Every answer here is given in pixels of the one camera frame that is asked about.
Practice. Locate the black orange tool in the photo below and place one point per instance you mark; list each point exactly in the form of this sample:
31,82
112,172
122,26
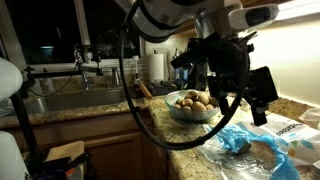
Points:
50,170

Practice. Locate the cardboard box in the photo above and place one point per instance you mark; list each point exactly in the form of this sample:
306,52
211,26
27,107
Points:
63,150

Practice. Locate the blue clear plastic potato bag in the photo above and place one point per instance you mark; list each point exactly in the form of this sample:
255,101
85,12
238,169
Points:
233,136

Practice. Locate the white dish brush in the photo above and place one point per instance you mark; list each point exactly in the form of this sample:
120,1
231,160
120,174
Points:
136,60

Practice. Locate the wooden rolling pin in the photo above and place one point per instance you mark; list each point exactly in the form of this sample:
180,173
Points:
144,89

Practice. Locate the under-cabinet strip light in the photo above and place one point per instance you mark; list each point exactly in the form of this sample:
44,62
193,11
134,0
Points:
300,8

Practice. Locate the glass bowl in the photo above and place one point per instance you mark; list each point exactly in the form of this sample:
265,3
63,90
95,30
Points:
186,115

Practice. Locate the steel kitchen sink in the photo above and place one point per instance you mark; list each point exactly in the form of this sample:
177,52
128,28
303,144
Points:
76,100

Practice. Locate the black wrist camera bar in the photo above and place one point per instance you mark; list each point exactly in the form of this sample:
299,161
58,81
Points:
193,55

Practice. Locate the steel soap dispenser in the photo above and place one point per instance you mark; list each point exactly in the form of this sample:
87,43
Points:
115,78

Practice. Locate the black dish mat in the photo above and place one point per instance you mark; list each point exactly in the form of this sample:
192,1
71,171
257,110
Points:
160,90

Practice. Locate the wooden base cabinet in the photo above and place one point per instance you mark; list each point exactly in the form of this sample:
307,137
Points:
113,156

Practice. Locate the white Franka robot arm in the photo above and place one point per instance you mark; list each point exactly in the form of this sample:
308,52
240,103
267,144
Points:
156,16

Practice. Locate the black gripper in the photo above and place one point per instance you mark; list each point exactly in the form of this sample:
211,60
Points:
226,56

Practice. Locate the dark window with white frame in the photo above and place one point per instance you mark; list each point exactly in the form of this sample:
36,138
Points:
81,26

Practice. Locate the silver faucet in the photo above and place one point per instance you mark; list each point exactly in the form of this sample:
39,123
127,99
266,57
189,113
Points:
85,81

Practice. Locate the white plastic bag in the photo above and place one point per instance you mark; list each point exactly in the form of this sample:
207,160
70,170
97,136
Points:
311,118

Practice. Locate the black stand pole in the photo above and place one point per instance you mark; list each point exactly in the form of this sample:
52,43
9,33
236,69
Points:
26,130

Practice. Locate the white paper towel roll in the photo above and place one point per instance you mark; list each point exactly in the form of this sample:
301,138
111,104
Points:
156,68

